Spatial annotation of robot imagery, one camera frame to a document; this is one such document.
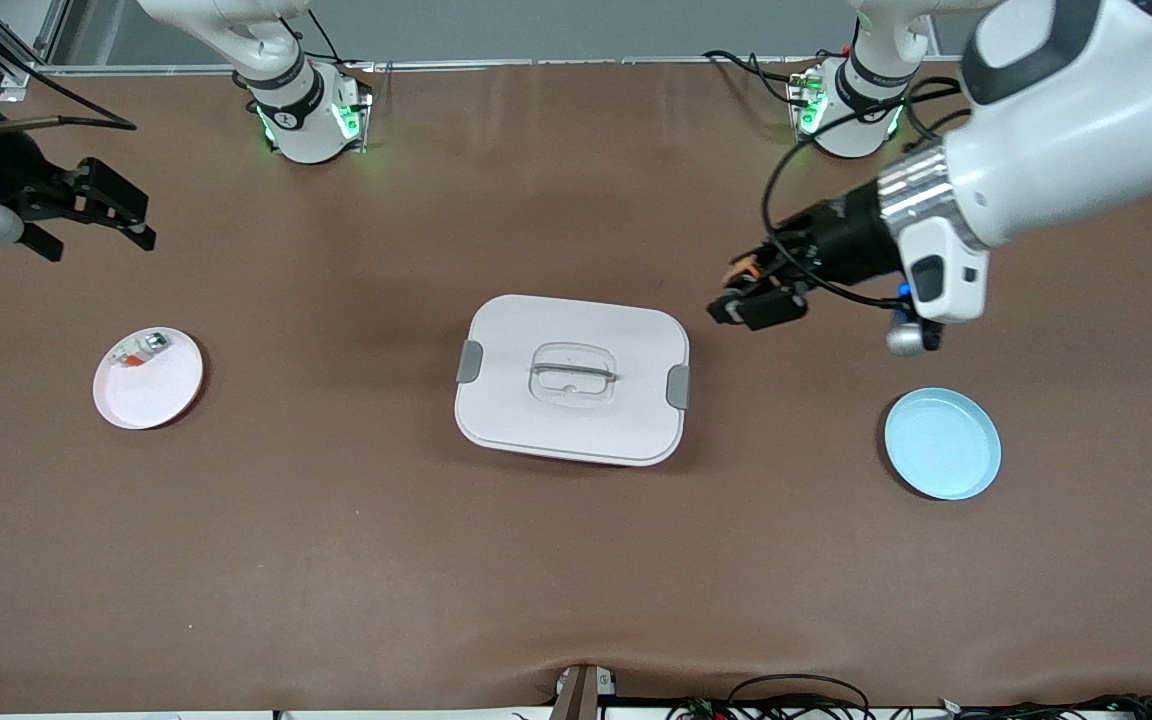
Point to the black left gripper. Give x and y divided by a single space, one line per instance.
848 245

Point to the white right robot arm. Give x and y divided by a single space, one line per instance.
286 110

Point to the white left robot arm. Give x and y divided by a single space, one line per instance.
1076 120

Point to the grey box lid latch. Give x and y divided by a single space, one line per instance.
678 387
469 361

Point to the pale pink round plate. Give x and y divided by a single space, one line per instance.
151 395

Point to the light blue round plate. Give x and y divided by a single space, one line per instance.
941 445

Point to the pink box with white lid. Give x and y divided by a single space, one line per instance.
576 430

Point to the white green button switch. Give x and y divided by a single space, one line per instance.
141 350

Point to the metal bracket at table edge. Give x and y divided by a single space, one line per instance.
581 695

